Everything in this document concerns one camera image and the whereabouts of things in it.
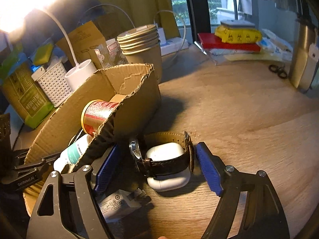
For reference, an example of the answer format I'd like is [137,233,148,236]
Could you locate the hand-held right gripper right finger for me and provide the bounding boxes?
[196,142,291,239]

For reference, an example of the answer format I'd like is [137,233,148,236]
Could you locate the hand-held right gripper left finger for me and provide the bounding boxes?
[26,144,120,239]

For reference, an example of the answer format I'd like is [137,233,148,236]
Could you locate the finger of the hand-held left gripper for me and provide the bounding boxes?
[37,152,63,166]

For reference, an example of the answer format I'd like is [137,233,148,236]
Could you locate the brown leather strap watch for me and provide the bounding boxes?
[128,131,195,178]

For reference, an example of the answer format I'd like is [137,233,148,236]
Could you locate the white earbuds case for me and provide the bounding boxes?
[145,142,192,192]

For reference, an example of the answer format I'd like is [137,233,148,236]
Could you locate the red metal can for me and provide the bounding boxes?
[80,100,122,137]

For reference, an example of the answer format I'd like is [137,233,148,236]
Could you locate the torn brown cardboard box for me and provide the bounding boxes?
[22,63,162,217]

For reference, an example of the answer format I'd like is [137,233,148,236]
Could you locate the white pill bottle green label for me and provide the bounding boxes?
[53,134,93,173]

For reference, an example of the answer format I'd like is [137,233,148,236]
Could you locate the white charger adapter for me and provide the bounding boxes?
[96,188,150,223]

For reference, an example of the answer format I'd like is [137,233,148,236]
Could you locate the green printed carton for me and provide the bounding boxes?
[0,62,55,129]

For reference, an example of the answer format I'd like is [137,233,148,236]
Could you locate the white woven plastic basket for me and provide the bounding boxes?
[31,61,73,108]

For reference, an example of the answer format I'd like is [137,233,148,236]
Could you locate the white tissue pack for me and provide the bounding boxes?
[31,65,49,81]

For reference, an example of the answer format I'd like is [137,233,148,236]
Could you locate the white desk lamp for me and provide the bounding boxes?
[0,0,97,92]

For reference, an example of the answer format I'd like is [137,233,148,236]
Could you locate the yellow green sponge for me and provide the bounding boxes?
[32,43,55,66]

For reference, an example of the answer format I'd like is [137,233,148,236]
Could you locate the clear plastic folder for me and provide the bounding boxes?
[194,42,262,66]

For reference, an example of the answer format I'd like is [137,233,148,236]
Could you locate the patterned clear glass cup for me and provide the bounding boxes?
[94,38,130,70]

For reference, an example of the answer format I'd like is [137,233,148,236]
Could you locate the stack of brown paper cups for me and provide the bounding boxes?
[117,24,163,84]

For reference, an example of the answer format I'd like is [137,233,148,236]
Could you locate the brown lamp carton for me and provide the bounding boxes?
[56,20,107,63]

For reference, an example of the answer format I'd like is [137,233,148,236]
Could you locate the white power strip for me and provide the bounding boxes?
[159,27,188,56]

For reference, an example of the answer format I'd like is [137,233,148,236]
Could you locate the yellow printed packet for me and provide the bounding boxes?
[215,25,263,44]

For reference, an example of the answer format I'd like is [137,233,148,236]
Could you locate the white plastic packet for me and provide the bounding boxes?
[259,28,293,61]

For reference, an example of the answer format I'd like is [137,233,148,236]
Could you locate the stainless steel thermos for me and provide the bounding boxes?
[288,21,319,94]

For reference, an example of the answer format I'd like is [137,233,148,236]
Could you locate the white grey flat box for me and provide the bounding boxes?
[221,19,256,30]

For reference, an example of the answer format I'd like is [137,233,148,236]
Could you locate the olive green curtain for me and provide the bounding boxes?
[88,0,181,39]

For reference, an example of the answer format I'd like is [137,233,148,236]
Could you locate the black handled scissors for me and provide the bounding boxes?
[269,64,287,79]

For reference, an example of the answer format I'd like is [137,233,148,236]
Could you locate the white cable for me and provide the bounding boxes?
[153,10,187,63]
[82,4,136,28]

